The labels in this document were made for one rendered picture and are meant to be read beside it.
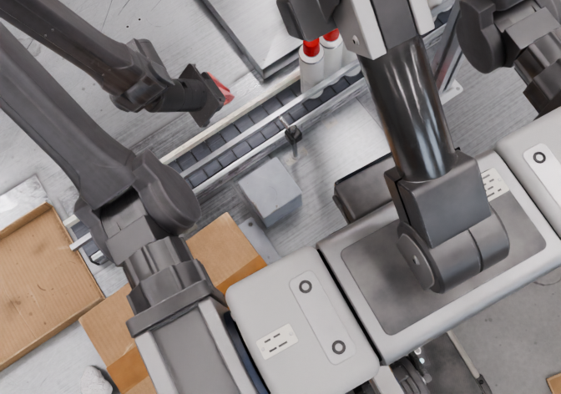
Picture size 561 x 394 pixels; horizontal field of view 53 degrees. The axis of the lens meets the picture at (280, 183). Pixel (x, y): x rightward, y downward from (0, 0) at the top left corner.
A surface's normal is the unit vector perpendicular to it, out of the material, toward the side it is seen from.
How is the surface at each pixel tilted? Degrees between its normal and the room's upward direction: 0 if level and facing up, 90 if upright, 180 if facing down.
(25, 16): 81
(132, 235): 18
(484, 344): 0
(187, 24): 0
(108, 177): 46
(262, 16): 0
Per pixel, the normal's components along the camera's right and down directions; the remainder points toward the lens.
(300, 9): 0.29, 0.36
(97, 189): 0.08, 0.46
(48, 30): 0.41, 0.79
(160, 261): 0.15, -0.41
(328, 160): -0.06, -0.31
